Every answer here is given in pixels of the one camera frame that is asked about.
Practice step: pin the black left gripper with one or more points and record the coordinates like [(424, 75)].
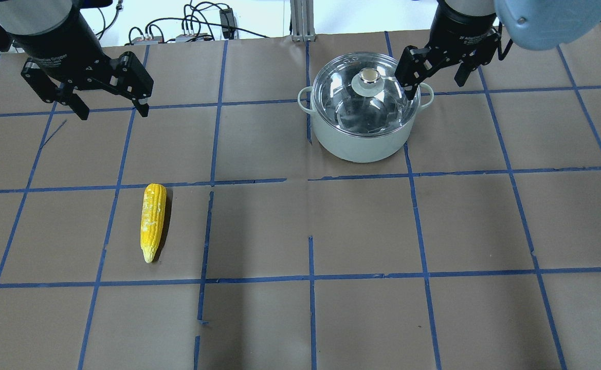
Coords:
[(56, 45)]

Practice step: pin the glass pot lid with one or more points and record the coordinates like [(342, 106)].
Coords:
[(357, 94)]

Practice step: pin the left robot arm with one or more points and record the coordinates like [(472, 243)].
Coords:
[(28, 16)]

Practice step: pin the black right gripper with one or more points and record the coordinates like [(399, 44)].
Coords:
[(462, 30)]

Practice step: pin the pale green cooking pot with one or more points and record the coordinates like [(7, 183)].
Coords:
[(355, 149)]

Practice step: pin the yellow corn cob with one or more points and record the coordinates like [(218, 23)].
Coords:
[(152, 219)]

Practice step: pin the black power brick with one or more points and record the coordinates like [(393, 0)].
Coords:
[(228, 23)]

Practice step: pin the aluminium frame post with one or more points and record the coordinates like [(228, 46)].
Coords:
[(302, 21)]

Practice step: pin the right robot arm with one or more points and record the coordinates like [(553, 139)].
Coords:
[(538, 25)]

